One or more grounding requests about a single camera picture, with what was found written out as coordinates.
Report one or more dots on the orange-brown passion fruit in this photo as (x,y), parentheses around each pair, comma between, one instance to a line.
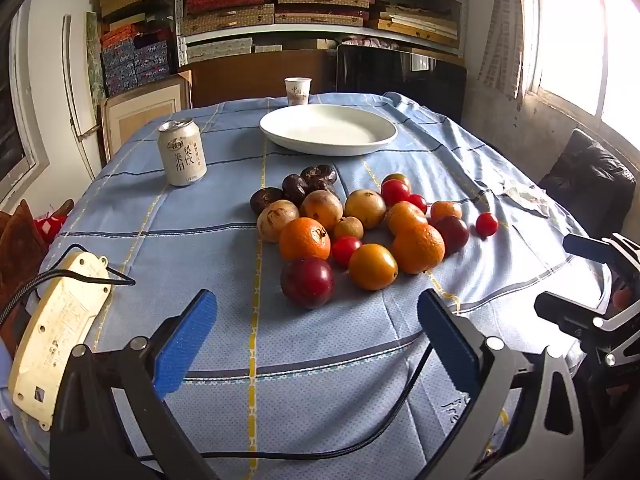
(321,208)

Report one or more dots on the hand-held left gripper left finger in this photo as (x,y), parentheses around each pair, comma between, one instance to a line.
(187,342)

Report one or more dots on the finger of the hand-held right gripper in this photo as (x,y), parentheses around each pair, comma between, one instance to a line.
(582,246)
(560,309)

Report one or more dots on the blue plaid tablecloth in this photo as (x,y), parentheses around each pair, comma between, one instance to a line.
(200,240)

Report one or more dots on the white frame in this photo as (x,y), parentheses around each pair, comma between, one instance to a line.
(20,110)

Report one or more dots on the dark red plum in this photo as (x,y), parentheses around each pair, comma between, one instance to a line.
(454,234)

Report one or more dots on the white paper cup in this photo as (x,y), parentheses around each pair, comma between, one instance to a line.
(297,91)

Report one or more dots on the yellow-green cherry tomato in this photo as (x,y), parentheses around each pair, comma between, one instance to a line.
(397,177)

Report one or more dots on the black screen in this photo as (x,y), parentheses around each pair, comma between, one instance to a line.
(395,77)

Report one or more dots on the crumpled paper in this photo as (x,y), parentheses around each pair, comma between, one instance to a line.
(525,196)

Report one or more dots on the small yellow-brown fruit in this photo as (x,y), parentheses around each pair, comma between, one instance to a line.
(348,228)

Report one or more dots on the wooden framed panel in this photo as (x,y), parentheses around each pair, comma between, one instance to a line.
(142,112)

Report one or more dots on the patterned curtain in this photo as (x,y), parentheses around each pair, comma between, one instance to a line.
(505,30)

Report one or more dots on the pale tan passion fruit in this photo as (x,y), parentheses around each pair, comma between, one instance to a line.
(275,221)

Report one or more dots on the white metal shelf rack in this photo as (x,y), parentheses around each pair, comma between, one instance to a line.
(320,29)

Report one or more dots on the large orange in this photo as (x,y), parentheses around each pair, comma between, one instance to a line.
(417,248)
(305,239)

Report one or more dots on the stack of blue patterned boxes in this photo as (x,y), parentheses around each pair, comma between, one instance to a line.
(132,62)

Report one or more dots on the black leather chair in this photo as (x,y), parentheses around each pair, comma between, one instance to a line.
(590,180)

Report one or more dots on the white beverage can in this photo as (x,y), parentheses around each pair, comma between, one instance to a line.
(182,155)

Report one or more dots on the window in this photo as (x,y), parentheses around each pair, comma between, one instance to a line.
(575,35)

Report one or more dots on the dark wrinkled passion fruit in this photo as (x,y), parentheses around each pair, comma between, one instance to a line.
(294,187)
(266,200)
(319,174)
(327,187)

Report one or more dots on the white plate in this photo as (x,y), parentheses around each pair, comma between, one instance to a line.
(327,130)

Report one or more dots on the yellow passion fruit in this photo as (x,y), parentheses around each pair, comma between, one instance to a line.
(365,207)

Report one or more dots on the brown board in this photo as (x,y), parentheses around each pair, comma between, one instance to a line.
(240,77)

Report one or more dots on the red dotted item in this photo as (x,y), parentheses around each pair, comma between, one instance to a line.
(47,225)

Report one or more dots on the small mandarin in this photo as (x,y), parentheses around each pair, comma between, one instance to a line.
(446,209)

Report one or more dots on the white curved stick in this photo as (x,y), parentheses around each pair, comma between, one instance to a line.
(70,85)

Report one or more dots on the smooth yellow-orange fruit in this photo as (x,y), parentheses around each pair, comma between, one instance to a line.
(372,266)

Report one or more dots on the cream power strip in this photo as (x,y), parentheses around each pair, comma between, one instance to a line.
(55,330)

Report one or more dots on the green patterned roll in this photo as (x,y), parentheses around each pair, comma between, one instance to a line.
(95,60)

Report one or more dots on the medium mandarin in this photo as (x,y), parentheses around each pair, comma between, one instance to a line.
(402,214)

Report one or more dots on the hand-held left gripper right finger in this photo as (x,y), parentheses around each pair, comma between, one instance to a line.
(447,347)

